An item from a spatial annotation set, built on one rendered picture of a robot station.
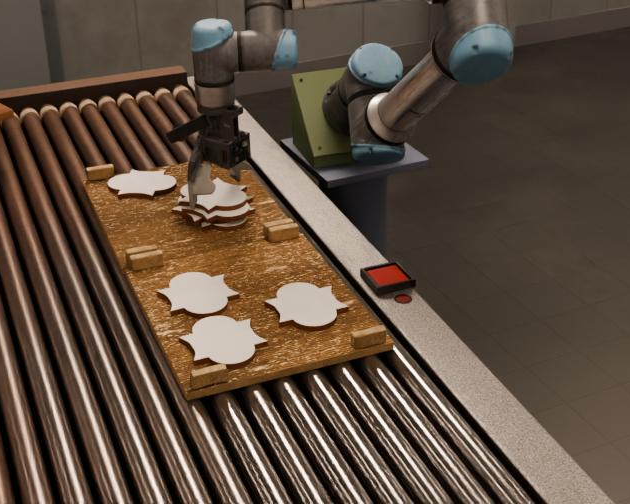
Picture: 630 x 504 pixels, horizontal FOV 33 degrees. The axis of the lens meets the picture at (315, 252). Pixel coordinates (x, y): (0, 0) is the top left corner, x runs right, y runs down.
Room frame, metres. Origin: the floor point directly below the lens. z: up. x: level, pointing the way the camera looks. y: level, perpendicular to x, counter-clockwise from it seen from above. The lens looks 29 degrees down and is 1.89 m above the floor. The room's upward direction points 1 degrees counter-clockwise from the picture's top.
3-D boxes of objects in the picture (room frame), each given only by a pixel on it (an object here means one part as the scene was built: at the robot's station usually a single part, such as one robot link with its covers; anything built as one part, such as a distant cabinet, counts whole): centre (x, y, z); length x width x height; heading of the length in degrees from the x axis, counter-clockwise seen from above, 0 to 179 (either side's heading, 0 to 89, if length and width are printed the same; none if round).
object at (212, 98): (1.88, 0.18, 1.20); 0.08 x 0.08 x 0.05
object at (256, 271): (1.54, 0.11, 0.93); 0.41 x 0.35 x 0.02; 22
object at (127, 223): (1.93, 0.26, 0.93); 0.41 x 0.35 x 0.02; 21
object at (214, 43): (1.87, 0.18, 1.28); 0.09 x 0.08 x 0.11; 94
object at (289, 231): (1.77, 0.06, 0.95); 0.06 x 0.02 x 0.03; 112
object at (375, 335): (1.41, -0.08, 0.95); 0.06 x 0.02 x 0.03; 112
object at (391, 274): (1.64, -0.13, 0.92); 0.06 x 0.06 x 0.01; 21
